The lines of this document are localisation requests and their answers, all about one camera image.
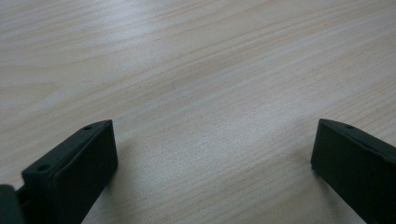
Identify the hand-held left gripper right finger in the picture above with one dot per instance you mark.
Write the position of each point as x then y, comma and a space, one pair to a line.
358, 168

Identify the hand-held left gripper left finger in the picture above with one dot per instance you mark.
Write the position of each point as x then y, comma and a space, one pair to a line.
71, 174

